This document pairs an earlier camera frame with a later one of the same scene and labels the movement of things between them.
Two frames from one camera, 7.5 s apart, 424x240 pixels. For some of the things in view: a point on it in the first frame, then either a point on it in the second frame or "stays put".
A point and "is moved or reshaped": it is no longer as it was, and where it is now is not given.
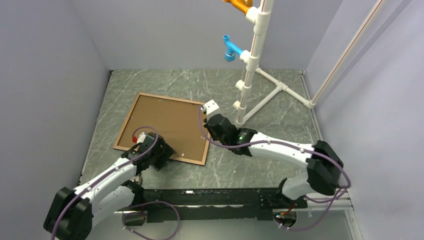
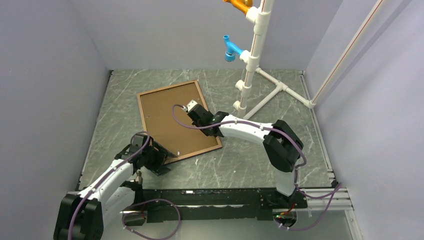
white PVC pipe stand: (260, 15) stays put
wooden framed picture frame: (178, 121) is moved or reshaped
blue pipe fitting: (231, 49) stays put
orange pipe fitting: (243, 5) stays put
